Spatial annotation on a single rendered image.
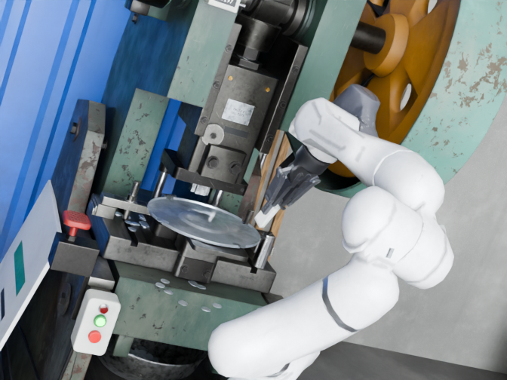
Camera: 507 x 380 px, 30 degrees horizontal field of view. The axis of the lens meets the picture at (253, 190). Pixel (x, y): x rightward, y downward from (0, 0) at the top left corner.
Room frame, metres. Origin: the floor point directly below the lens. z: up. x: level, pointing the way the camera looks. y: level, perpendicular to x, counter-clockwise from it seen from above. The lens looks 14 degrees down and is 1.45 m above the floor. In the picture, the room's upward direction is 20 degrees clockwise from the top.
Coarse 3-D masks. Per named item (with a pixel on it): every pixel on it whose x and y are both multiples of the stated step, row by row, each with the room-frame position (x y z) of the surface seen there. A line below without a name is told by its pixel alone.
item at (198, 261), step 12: (180, 240) 2.20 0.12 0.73; (192, 240) 2.09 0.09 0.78; (180, 252) 2.18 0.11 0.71; (192, 252) 2.18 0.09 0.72; (204, 252) 2.06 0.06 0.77; (216, 252) 2.07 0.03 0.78; (228, 252) 2.09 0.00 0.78; (240, 252) 2.13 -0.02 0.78; (180, 264) 2.17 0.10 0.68; (192, 264) 2.18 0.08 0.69; (204, 264) 2.20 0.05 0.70; (216, 264) 2.21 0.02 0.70; (180, 276) 2.18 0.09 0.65; (192, 276) 2.19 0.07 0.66; (204, 276) 2.19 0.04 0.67
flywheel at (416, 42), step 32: (416, 0) 2.45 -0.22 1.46; (448, 0) 2.32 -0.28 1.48; (416, 32) 2.40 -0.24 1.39; (448, 32) 2.20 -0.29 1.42; (352, 64) 2.65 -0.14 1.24; (384, 64) 2.43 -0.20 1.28; (416, 64) 2.34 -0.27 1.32; (384, 96) 2.43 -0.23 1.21; (416, 96) 2.29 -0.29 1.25; (384, 128) 2.37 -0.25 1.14
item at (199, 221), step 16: (160, 208) 2.23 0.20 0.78; (176, 208) 2.27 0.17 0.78; (192, 208) 2.32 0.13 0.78; (208, 208) 2.37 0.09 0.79; (176, 224) 2.15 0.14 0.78; (192, 224) 2.18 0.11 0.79; (208, 224) 2.22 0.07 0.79; (224, 224) 2.26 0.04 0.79; (208, 240) 2.12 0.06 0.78; (224, 240) 2.16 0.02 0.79; (240, 240) 2.20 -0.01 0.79; (256, 240) 2.24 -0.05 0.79
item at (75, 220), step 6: (66, 210) 2.03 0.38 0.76; (66, 216) 1.99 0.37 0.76; (72, 216) 2.00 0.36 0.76; (78, 216) 2.02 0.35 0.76; (84, 216) 2.03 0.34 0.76; (66, 222) 1.98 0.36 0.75; (72, 222) 1.98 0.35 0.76; (78, 222) 1.98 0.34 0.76; (84, 222) 1.99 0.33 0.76; (90, 222) 2.01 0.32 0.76; (72, 228) 2.01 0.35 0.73; (84, 228) 1.99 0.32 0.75; (72, 234) 2.01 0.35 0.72
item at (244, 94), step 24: (240, 72) 2.27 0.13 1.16; (264, 72) 2.34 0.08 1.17; (240, 96) 2.27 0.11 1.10; (264, 96) 2.30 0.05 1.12; (216, 120) 2.26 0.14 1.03; (240, 120) 2.28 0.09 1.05; (264, 120) 2.31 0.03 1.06; (192, 144) 2.27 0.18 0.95; (216, 144) 2.25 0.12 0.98; (240, 144) 2.29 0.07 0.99; (192, 168) 2.25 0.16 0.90; (216, 168) 2.24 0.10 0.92; (240, 168) 2.26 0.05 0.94
